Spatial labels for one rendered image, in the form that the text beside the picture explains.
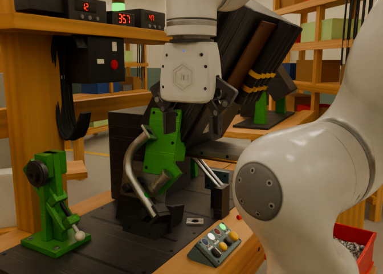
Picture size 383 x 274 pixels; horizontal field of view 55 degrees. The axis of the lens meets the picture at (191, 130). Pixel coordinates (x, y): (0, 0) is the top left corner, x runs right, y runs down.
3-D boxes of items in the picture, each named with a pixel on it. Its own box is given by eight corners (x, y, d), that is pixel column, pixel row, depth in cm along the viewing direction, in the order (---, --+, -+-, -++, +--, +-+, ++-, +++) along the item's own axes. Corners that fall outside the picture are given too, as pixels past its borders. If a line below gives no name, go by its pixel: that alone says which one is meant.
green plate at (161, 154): (185, 177, 119) (193, 113, 120) (171, 177, 112) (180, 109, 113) (156, 172, 125) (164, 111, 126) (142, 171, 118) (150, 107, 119)
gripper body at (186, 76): (153, 33, 61) (154, 101, 63) (207, 31, 56) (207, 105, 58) (178, 36, 67) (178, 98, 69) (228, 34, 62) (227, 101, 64)
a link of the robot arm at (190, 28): (154, 20, 60) (154, 39, 60) (200, 17, 55) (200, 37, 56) (181, 24, 67) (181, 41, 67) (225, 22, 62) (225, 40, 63)
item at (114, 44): (126, 81, 130) (125, 38, 127) (90, 84, 116) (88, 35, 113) (100, 80, 136) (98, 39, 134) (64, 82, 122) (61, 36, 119)
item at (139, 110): (191, 184, 157) (191, 106, 151) (148, 208, 132) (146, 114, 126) (157, 178, 167) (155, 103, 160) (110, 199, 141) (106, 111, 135)
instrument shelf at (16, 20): (196, 44, 167) (196, 35, 166) (14, 28, 91) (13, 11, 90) (151, 45, 180) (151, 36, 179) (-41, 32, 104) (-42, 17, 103)
